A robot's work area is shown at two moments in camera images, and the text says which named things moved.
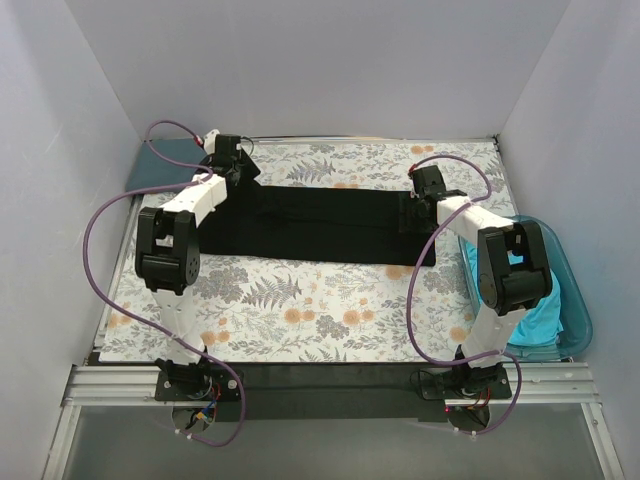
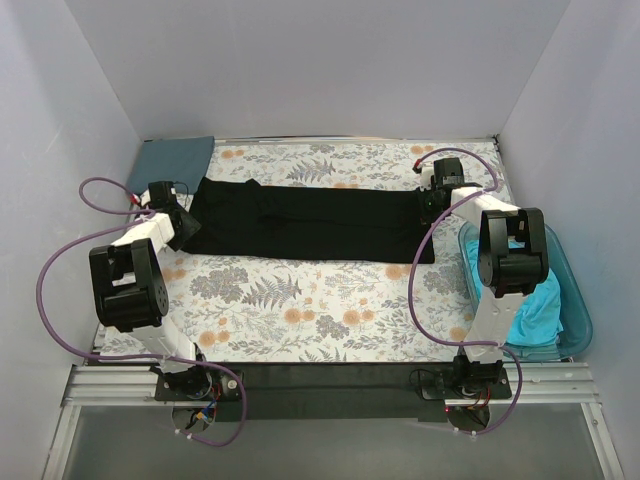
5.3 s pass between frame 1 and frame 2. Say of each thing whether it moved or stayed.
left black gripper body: moved
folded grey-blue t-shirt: stayed
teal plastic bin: stayed
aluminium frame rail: stayed
